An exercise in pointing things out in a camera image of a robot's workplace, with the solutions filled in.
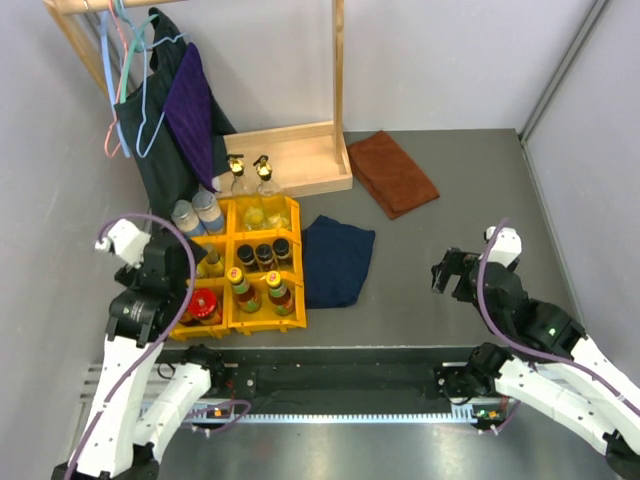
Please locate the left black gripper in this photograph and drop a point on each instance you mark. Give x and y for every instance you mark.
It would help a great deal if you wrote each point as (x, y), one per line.
(131, 273)

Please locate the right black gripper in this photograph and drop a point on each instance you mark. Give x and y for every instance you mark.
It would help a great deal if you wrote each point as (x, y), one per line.
(455, 262)

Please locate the small yellow label bottle back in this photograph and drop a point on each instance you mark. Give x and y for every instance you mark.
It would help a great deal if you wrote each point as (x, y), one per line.
(214, 262)

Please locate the small yellow label bottle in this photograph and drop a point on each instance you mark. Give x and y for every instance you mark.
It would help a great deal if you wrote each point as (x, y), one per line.
(201, 272)
(214, 262)

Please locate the red lid jar front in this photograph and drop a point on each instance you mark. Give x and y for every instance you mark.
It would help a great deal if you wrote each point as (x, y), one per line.
(205, 307)

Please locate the red lid jar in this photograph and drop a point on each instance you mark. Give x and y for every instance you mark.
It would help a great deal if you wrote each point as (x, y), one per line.
(188, 319)
(205, 307)

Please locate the white salt canister front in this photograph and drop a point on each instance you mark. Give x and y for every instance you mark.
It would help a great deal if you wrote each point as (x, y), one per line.
(186, 220)

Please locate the white salt canister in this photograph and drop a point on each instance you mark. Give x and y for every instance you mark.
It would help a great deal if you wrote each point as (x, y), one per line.
(186, 220)
(209, 212)

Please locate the white salt canister back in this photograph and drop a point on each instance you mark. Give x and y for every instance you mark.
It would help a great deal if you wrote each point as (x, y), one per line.
(209, 212)

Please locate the black cap spice jar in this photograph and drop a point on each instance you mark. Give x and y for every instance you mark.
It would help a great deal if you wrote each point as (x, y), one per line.
(265, 257)
(283, 253)
(246, 256)

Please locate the sauce bottle yellow cap front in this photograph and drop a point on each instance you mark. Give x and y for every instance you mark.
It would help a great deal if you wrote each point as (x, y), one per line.
(245, 295)

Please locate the sauce bottle yellow cap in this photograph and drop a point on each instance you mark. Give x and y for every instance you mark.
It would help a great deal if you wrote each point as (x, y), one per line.
(279, 294)
(245, 295)

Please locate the sauce bottle yellow cap back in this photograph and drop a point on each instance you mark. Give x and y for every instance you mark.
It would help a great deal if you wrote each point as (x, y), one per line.
(279, 294)

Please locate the clear oil bottle gold cap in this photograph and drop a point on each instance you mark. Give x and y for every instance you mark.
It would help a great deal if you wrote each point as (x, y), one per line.
(277, 212)

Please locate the small yellow label bottle front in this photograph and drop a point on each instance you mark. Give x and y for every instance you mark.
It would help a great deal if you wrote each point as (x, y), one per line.
(201, 272)

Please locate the red lid jar back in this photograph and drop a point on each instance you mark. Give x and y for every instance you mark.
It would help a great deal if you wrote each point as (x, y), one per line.
(188, 319)

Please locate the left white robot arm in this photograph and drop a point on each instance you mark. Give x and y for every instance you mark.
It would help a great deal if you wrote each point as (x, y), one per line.
(122, 440)

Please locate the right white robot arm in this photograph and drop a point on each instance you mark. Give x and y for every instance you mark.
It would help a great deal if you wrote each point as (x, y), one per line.
(550, 362)

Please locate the yellow bin organizer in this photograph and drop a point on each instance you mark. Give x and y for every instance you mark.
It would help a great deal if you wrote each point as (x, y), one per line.
(233, 317)

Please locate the dark green hanging garment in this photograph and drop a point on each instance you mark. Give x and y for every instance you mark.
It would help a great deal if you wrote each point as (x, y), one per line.
(165, 173)

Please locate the brown folded towel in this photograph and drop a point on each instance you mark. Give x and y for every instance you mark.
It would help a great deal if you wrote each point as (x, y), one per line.
(390, 175)

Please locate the navy blue folded cloth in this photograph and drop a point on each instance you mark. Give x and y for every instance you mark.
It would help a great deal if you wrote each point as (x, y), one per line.
(336, 261)

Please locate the pink clothes hanger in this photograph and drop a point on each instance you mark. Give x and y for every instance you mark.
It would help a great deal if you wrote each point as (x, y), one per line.
(114, 77)

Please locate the purple hanging cloth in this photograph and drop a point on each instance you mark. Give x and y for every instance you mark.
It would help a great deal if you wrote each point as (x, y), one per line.
(190, 115)

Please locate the wooden clothes rack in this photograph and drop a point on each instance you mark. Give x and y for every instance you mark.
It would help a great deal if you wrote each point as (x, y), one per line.
(309, 159)

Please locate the green clothes hanger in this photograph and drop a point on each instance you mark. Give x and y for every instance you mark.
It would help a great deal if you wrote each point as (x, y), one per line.
(137, 45)

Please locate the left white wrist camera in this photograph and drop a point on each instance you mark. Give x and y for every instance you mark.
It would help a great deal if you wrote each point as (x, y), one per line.
(126, 241)

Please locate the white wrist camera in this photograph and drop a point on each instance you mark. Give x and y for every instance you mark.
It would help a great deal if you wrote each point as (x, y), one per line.
(507, 248)
(126, 241)

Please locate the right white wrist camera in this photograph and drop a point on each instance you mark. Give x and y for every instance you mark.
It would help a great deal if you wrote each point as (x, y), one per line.
(507, 248)

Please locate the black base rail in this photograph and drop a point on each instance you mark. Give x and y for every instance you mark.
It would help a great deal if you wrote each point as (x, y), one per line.
(360, 380)

